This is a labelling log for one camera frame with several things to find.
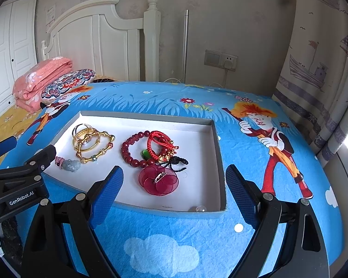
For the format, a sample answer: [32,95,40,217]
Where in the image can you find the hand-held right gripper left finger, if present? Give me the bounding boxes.
[21,165,125,278]

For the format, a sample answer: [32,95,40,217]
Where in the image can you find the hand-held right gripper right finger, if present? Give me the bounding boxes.
[225,164,329,278]

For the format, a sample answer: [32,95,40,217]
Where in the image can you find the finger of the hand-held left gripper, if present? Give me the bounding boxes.
[0,136,18,170]
[0,145,58,185]

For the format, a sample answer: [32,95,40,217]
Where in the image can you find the jade pendant with pink cord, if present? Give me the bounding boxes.
[55,156,82,173]

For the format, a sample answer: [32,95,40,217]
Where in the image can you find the gold bamboo bangle coloured beads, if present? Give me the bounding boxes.
[77,132,116,164]

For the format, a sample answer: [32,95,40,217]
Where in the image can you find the red flower brooch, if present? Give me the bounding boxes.
[138,164,180,198]

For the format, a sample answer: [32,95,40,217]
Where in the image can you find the red bead bracelet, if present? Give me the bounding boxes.
[121,132,151,168]

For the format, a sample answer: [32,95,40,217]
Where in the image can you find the wide textured gold bangle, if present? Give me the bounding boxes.
[73,130,105,153]

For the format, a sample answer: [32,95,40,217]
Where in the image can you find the green pendant with black cord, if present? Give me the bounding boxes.
[141,149,189,171]

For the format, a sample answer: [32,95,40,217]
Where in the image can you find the thin gold double ring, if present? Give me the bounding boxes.
[72,123,95,141]

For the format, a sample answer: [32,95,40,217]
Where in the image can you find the white shallow box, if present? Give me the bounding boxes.
[42,111,227,212]

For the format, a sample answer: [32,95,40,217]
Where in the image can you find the red cord bracelet gold beads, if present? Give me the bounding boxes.
[146,130,180,164]

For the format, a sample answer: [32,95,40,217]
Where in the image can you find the yellow floral bedsheet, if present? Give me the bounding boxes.
[0,104,42,151]

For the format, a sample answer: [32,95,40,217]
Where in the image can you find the dark fuzzy cloth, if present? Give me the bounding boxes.
[0,214,25,270]

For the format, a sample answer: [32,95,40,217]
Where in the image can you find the blue cartoon blanket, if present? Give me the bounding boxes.
[0,81,345,278]

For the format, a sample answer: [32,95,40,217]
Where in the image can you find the folded pink floral quilt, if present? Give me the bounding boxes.
[13,57,74,113]

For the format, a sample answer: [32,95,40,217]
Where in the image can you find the patterned pillow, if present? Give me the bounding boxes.
[41,69,96,102]

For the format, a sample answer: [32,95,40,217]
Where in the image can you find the white wardrobe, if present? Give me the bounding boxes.
[0,0,40,123]

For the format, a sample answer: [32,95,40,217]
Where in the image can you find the white window ledge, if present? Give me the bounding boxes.
[322,139,348,238]

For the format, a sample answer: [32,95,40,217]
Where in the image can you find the white wooden headboard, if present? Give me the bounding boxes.
[41,0,162,82]

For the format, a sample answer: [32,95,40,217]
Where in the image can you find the metal pole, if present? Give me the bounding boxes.
[182,9,190,83]

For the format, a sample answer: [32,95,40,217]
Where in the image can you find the ship print curtain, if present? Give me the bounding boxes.
[272,0,348,168]

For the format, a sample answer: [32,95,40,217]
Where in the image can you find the white plug with cable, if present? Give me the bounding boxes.
[162,58,235,89]

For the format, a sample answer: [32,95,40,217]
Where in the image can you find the paper sheet on wall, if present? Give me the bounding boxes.
[46,5,56,32]

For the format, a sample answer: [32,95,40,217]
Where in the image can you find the wall socket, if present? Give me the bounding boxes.
[220,53,238,71]

